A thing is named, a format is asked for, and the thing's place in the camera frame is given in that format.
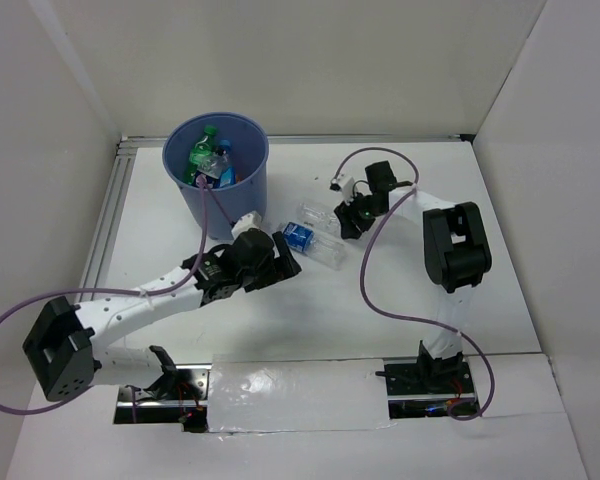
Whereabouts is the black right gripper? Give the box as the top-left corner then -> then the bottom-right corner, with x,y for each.
335,188 -> 386,240

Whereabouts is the clear bottle white cap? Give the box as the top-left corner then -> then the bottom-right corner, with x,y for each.
296,201 -> 340,235

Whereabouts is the blue label water bottle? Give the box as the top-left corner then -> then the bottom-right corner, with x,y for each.
278,222 -> 346,270

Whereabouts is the crushed bottle blue label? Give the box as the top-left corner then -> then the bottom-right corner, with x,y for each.
216,140 -> 237,188

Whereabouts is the small pepsi bottle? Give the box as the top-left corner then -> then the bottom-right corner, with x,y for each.
198,154 -> 219,188

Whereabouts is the green plastic bottle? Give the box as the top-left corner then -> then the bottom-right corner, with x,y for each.
183,125 -> 218,185

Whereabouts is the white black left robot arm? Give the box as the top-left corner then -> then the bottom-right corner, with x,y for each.
23,228 -> 301,402

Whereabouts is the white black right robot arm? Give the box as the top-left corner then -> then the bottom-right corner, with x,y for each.
330,161 -> 492,392

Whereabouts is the blue plastic bin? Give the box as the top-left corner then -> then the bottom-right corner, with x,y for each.
162,112 -> 269,240

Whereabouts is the white taped cover sheet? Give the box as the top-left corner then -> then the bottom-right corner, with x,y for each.
207,359 -> 391,433

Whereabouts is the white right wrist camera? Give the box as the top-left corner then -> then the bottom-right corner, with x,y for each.
329,173 -> 357,204

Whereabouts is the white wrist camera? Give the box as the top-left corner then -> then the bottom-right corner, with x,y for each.
329,173 -> 357,204
231,211 -> 262,240

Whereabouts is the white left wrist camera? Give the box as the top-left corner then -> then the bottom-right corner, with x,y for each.
231,211 -> 262,240

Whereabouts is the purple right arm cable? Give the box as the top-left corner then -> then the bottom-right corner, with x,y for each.
337,147 -> 497,420

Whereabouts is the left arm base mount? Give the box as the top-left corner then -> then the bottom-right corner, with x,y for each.
113,364 -> 212,433

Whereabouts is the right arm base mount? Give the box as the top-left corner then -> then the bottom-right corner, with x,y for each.
375,358 -> 479,420

